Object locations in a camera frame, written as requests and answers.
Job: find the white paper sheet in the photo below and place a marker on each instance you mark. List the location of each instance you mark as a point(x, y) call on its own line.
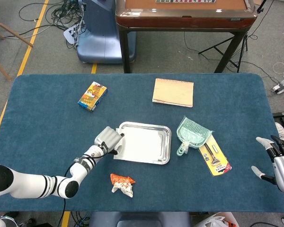
point(142, 144)

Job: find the blue felt table cover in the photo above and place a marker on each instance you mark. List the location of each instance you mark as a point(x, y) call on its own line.
point(49, 118)

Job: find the brown mahjong table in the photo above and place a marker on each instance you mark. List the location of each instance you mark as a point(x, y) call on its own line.
point(180, 21)

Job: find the green plastic dustpan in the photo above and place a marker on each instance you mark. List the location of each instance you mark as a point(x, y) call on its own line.
point(191, 134)

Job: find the white power strip with plugs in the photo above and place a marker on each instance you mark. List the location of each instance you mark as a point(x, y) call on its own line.
point(280, 87)

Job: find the colourful printed carton box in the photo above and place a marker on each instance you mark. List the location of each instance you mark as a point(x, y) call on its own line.
point(92, 96)

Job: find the wooden chair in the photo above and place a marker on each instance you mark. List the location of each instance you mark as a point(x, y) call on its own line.
point(4, 26)

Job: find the blue machine base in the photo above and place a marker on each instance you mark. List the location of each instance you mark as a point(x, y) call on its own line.
point(101, 35)

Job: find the silver metal tray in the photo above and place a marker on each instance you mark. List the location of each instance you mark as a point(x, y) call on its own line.
point(167, 142)

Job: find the brown spiral notebook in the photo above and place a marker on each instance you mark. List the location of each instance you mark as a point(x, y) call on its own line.
point(172, 92)

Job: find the white plastic bag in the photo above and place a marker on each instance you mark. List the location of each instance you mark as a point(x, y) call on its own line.
point(215, 221)

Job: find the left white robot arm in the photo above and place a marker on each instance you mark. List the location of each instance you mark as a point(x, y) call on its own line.
point(28, 184)

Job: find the blue-grey robot torso base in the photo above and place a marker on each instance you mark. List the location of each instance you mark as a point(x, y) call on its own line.
point(139, 220)

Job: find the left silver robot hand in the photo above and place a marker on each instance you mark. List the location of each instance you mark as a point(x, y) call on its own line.
point(107, 138)

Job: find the razor in yellow package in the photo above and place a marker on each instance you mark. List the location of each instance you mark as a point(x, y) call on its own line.
point(215, 160)

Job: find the crumpled orange snack wrapper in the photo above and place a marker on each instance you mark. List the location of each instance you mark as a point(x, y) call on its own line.
point(121, 184)

